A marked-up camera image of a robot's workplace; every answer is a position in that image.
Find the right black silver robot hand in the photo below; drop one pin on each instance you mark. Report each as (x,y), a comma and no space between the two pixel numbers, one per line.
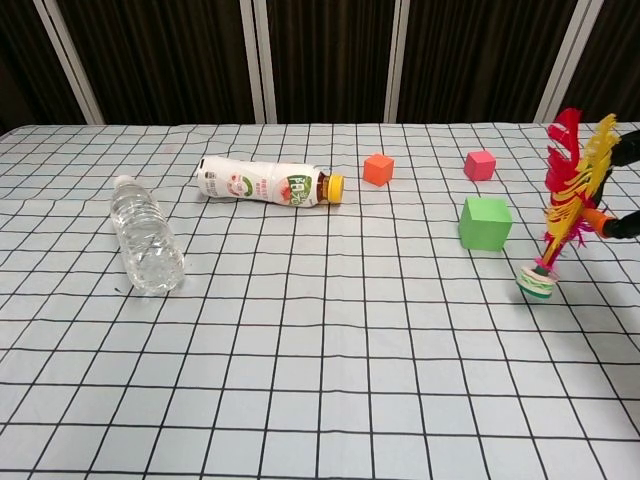
(627,227)

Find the colourful feather shuttlecock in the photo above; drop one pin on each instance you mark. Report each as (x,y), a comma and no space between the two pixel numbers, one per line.
(537,284)

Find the green foam cube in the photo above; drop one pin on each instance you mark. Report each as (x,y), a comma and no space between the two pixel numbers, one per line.
(484,225)

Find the pink-red foam cube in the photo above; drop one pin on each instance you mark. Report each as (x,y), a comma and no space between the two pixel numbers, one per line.
(479,166)

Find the orange foam cube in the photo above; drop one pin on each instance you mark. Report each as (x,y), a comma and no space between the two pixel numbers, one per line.
(377,171)

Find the checkered white tablecloth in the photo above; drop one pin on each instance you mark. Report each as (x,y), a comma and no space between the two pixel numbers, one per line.
(320,360)

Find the white drink bottle yellow cap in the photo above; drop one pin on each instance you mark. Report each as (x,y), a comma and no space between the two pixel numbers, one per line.
(260,182)

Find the clear plastic water bottle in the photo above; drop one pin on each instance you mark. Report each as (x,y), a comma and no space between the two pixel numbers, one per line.
(145,240)

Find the white partition frame post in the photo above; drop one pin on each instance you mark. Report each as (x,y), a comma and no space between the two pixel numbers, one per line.
(399,60)
(70,62)
(257,60)
(557,60)

